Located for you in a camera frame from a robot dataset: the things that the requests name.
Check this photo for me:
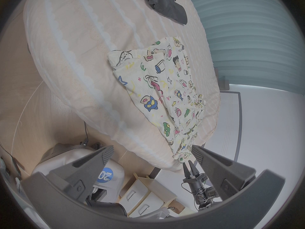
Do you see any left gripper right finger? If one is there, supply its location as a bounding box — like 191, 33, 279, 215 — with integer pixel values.
192, 145, 257, 201

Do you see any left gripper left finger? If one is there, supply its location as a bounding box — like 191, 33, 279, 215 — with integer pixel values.
49, 145, 115, 201

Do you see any white printed pyjama top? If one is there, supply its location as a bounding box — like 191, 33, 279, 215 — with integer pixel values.
107, 36, 207, 164

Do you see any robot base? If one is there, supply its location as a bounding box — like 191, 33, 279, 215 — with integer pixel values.
31, 142, 127, 218

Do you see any grey bedside table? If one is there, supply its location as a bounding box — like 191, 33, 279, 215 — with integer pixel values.
215, 68, 230, 91

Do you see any bed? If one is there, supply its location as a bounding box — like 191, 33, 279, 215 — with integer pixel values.
23, 0, 242, 174

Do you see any black garment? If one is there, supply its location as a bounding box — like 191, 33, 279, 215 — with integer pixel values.
141, 0, 188, 25

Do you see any black cable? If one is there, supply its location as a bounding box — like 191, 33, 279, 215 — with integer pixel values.
80, 121, 90, 148

